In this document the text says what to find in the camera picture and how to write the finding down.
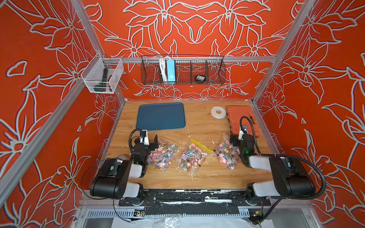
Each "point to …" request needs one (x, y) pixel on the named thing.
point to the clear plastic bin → (102, 74)
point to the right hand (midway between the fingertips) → (240, 132)
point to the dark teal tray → (160, 116)
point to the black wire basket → (189, 70)
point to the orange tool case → (235, 113)
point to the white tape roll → (218, 112)
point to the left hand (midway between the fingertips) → (149, 134)
